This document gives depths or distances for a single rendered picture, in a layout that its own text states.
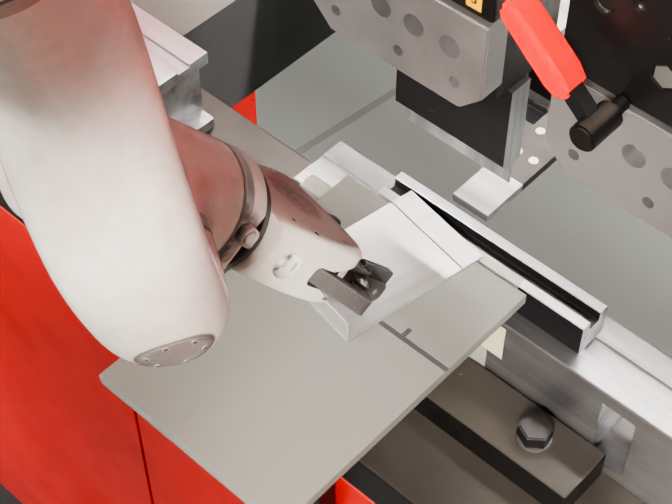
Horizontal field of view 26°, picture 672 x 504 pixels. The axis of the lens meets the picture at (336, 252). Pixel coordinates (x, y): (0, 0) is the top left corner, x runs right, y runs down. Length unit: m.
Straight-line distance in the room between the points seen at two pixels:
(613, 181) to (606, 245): 1.55
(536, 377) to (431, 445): 0.10
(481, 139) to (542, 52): 0.21
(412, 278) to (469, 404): 0.12
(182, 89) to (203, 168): 0.49
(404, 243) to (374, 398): 0.14
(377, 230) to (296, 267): 0.19
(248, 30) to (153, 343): 0.79
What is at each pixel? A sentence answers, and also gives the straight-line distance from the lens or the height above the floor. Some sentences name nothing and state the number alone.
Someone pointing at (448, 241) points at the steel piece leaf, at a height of 1.00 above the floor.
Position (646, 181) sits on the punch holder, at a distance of 0.89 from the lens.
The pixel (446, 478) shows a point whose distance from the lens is 1.14.
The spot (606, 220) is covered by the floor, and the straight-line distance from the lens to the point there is 2.50.
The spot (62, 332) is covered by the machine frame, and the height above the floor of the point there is 0.69.
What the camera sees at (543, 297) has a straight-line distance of 1.09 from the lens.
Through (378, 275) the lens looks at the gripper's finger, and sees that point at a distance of 1.04.
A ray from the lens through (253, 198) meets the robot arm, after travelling 0.89.
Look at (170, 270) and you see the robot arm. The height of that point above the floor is 1.28.
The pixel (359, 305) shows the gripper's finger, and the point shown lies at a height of 1.08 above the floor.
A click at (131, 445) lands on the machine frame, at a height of 0.56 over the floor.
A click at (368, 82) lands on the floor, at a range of 2.69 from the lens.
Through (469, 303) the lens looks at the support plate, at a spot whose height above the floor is 1.00.
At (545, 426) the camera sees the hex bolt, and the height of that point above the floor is 0.92.
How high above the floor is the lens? 1.85
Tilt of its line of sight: 50 degrees down
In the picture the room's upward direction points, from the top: straight up
